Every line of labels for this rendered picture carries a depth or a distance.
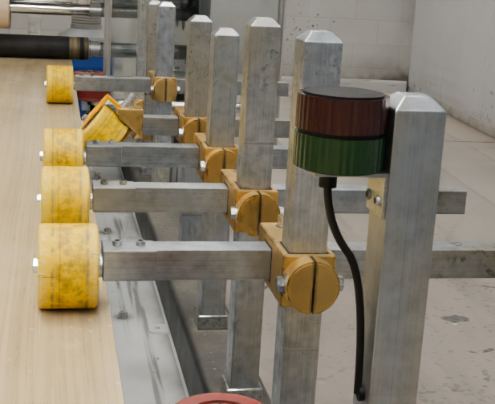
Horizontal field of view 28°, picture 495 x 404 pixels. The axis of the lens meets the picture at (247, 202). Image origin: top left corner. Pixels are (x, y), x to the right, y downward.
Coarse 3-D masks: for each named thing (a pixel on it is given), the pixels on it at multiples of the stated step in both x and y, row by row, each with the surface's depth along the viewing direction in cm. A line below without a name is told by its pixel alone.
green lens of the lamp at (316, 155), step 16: (304, 144) 64; (320, 144) 63; (336, 144) 63; (352, 144) 63; (368, 144) 63; (384, 144) 65; (304, 160) 64; (320, 160) 63; (336, 160) 63; (352, 160) 63; (368, 160) 64
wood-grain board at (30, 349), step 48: (0, 96) 218; (0, 144) 168; (0, 192) 136; (0, 240) 115; (0, 288) 99; (0, 336) 87; (48, 336) 88; (96, 336) 88; (0, 384) 78; (48, 384) 78; (96, 384) 79
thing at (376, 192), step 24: (336, 96) 63; (360, 96) 63; (384, 96) 65; (384, 192) 65; (384, 216) 66; (336, 240) 67; (360, 288) 68; (360, 312) 68; (360, 336) 69; (360, 360) 69; (360, 384) 70
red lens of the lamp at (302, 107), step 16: (304, 96) 64; (304, 112) 64; (320, 112) 63; (336, 112) 62; (352, 112) 62; (368, 112) 63; (384, 112) 64; (304, 128) 64; (320, 128) 63; (336, 128) 63; (352, 128) 63; (368, 128) 63; (384, 128) 64
